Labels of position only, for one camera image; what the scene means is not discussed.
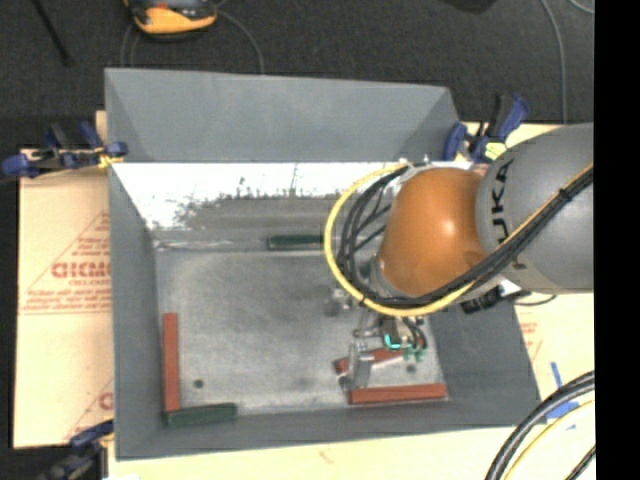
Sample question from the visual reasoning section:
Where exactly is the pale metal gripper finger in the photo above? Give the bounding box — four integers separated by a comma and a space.
347, 342, 362, 388
359, 351, 375, 390

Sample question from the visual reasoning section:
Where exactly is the red-brown flat block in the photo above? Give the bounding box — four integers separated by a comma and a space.
333, 347, 407, 376
346, 382, 449, 406
160, 312, 182, 414

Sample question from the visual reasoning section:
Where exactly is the grey metal bin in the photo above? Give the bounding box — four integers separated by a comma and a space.
103, 67, 544, 462

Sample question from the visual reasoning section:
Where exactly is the black cylinder on white bracket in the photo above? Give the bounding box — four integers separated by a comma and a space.
459, 282, 524, 315

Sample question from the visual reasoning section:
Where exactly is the dark green flat block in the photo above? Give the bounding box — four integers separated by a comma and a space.
265, 234, 326, 252
162, 402, 239, 427

